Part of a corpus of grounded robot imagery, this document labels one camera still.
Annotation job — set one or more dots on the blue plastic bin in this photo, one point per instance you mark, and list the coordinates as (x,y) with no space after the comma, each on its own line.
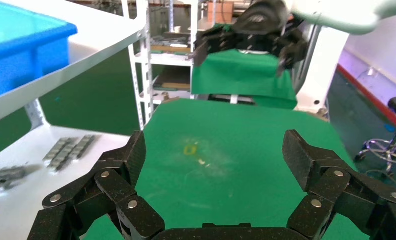
(19,59)

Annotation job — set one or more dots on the grey metal clip strip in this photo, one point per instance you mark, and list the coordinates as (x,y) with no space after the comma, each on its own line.
(67,157)
(59,149)
(2,180)
(83,145)
(12,170)

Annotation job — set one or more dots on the white shelf board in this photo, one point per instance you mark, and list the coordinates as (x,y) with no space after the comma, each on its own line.
(95,43)
(19,212)

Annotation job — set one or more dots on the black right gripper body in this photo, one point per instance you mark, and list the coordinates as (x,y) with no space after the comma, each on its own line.
(262,18)

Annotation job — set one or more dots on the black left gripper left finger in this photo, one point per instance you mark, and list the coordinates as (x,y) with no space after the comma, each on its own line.
(118,192)

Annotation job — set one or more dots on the white paper scrap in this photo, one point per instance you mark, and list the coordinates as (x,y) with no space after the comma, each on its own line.
(202,162)

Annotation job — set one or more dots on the brown cardboard box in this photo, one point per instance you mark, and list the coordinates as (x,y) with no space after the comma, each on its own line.
(221,11)

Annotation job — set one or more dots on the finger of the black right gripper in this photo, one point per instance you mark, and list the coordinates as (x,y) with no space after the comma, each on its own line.
(292,46)
(218,41)

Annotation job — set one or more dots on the white slotted rack post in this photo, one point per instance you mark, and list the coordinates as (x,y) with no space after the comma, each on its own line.
(141,82)

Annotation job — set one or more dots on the green table cloth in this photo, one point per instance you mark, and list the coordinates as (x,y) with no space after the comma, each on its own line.
(234,182)
(237,79)

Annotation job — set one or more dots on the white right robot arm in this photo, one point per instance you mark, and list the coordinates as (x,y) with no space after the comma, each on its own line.
(343,16)

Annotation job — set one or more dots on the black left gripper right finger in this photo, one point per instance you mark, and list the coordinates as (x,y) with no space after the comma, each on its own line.
(337,188)

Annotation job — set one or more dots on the white storage rack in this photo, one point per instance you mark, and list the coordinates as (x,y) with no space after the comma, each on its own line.
(174,59)

